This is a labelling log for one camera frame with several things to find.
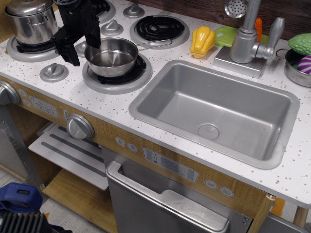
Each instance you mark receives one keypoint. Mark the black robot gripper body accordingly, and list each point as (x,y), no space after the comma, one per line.
(79,17)

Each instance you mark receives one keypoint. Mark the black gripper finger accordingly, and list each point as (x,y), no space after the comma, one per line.
(64,41)
(93,39)

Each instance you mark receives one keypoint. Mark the small steel saucepan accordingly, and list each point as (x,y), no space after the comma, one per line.
(117,56)

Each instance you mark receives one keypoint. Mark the grey stove knob middle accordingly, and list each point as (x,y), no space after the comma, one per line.
(80,49)

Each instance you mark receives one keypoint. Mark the grey stove knob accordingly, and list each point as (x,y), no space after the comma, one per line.
(80,49)
(112,28)
(133,11)
(54,73)

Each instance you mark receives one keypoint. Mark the grey stove knob upper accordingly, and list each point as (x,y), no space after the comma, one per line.
(112,28)

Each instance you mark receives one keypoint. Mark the back left stove burner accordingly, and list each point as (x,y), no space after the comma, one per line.
(104,10)

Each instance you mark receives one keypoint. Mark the stove burner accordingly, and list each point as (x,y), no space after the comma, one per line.
(28,56)
(159,32)
(104,10)
(134,80)

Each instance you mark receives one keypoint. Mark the grey stove knob front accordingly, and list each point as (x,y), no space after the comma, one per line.
(54,73)

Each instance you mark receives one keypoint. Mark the front left stove burner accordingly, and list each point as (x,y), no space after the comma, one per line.
(28,56)

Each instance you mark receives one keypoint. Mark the grey stove knob back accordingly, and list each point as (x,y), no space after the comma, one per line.
(133,11)

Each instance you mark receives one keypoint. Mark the front right stove burner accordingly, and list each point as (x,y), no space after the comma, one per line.
(134,80)

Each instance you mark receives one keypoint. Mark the back right stove burner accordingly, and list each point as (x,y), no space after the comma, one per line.
(159,32)

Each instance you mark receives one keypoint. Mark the steel pot with lid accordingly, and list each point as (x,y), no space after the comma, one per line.
(33,21)

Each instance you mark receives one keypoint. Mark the silver oven dial left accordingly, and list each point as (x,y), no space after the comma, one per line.
(8,94)

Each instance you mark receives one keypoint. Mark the silver oven dial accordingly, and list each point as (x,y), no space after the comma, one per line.
(79,127)
(8,94)

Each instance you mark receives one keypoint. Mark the silver oven dial right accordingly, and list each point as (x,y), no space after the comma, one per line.
(79,127)

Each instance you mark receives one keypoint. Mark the yellow toy bell pepper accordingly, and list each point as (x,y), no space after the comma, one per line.
(203,39)

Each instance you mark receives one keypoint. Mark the white oven shelf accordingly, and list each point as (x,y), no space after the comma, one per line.
(82,158)

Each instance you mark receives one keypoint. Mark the grey oven door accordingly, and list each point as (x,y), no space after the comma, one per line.
(16,164)

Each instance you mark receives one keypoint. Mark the green toy cutting board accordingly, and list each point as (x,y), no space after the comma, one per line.
(225,36)

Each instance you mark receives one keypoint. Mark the steel perforated ladle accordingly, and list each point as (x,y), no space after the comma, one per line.
(236,8)

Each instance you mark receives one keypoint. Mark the silver toy faucet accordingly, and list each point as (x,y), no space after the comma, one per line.
(247,56)

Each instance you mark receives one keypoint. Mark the blue clamp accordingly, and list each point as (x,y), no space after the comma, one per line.
(19,198)

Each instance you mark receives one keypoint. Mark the orange toy carrot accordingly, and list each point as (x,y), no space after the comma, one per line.
(258,27)

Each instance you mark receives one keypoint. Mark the silver dishwasher door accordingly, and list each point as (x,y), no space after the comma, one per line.
(145,201)

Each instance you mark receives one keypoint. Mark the black ribbed block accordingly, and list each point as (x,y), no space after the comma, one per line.
(25,223)

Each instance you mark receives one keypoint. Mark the grey plastic sink basin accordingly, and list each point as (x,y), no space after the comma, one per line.
(247,121)

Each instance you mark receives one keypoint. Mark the steel bowl at right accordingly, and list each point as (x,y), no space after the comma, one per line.
(292,60)

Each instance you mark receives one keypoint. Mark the green toy bitter gourd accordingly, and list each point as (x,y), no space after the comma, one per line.
(301,43)

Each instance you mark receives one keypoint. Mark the purple striped toy vegetable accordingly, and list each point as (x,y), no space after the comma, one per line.
(304,65)

